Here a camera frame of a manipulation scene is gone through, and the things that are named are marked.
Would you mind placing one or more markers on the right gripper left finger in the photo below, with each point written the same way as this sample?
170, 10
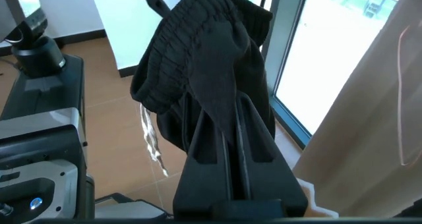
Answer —
198, 184

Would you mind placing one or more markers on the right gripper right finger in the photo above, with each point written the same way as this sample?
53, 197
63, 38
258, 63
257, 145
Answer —
273, 181

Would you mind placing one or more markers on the pink clothes hanger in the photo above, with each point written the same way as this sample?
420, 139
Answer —
399, 95

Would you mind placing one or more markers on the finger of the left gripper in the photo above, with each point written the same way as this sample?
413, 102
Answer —
157, 3

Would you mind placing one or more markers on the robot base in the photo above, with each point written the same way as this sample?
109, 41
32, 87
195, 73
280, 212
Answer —
43, 118

